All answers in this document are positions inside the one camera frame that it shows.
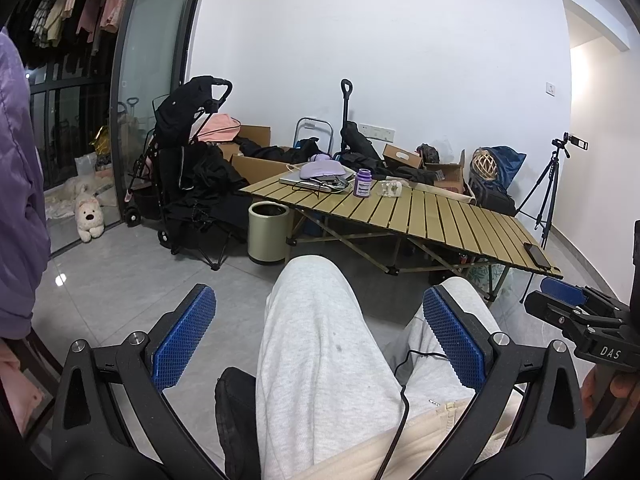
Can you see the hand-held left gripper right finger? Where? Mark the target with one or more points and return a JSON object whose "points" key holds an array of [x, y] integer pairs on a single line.
{"points": [[452, 342]]}

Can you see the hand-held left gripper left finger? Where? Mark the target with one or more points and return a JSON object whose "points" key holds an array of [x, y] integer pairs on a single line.
{"points": [[184, 342]]}

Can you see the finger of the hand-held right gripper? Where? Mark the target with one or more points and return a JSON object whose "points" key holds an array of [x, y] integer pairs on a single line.
{"points": [[550, 312], [560, 289]]}

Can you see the person's right hand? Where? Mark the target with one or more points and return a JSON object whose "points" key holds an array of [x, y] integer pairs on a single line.
{"points": [[625, 385]]}

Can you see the black smartphone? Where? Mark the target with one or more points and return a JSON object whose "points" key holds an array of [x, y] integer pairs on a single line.
{"points": [[536, 255]]}

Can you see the black seat cushion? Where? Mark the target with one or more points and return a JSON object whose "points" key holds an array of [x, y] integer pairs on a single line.
{"points": [[235, 420]]}

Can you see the black tripod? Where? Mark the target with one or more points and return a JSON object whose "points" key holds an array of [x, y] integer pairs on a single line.
{"points": [[547, 195]]}

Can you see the black folding chair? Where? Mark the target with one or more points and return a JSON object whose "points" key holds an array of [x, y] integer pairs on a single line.
{"points": [[210, 247]]}

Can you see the cream zip jacket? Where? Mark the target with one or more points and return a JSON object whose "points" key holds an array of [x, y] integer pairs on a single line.
{"points": [[425, 440]]}

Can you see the slatted folding table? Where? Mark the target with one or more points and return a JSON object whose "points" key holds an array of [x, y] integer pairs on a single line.
{"points": [[440, 220]]}

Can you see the blue backpack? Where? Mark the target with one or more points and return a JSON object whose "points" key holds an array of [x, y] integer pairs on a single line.
{"points": [[507, 170]]}

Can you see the person's grey sweatpants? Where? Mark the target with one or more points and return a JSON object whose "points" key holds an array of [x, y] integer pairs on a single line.
{"points": [[320, 360]]}

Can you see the cream round trash bin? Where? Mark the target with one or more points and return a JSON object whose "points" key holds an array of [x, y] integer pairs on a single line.
{"points": [[267, 235]]}

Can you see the woven rattan ball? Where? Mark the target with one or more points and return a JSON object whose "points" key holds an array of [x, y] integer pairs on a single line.
{"points": [[486, 165]]}

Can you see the beige paper roll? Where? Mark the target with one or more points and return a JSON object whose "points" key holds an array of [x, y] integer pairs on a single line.
{"points": [[445, 192]]}

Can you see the white plush dog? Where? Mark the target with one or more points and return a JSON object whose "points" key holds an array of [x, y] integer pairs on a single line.
{"points": [[89, 217]]}

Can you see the open flap cardboard box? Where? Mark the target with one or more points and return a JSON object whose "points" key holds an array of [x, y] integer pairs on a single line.
{"points": [[447, 172]]}

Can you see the black clothing heap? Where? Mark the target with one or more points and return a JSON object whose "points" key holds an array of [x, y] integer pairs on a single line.
{"points": [[215, 180]]}

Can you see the clear plastic bottle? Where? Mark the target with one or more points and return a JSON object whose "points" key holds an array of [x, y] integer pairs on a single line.
{"points": [[389, 188]]}

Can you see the pink garment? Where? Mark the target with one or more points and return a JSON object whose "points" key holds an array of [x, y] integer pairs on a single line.
{"points": [[20, 390]]}

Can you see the purple pill bottle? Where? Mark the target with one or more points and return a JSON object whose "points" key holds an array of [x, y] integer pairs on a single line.
{"points": [[362, 184]]}

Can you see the low wide cardboard box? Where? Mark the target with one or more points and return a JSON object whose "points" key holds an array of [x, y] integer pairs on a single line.
{"points": [[260, 170]]}

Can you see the silver laptop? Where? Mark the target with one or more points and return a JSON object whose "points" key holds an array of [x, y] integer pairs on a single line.
{"points": [[300, 180]]}

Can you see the gold foil bag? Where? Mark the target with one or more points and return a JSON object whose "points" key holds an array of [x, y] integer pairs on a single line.
{"points": [[103, 144]]}

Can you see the purple padded pillow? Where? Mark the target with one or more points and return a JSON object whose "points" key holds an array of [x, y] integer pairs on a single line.
{"points": [[325, 167]]}

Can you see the purple puffer jacket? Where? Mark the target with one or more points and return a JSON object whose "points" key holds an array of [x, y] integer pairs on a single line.
{"points": [[20, 200]]}

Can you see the pink cloth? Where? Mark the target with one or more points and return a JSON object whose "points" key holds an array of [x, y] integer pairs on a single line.
{"points": [[220, 127]]}

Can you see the black bag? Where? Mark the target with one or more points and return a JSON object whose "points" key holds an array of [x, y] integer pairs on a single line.
{"points": [[360, 145]]}

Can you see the large open cardboard box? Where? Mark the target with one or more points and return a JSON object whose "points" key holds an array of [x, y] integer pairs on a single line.
{"points": [[257, 136]]}

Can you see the black baby stroller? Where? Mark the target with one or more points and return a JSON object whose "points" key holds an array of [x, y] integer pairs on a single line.
{"points": [[175, 120]]}

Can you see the glass sliding door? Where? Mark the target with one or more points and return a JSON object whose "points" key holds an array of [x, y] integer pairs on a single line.
{"points": [[150, 85]]}

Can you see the row of hanging clothes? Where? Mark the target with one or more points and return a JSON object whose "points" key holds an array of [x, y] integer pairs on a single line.
{"points": [[75, 5]]}

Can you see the small black camera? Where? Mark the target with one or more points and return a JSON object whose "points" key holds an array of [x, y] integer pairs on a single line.
{"points": [[575, 141]]}

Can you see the white wall socket strip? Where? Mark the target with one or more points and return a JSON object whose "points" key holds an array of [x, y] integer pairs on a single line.
{"points": [[377, 131]]}

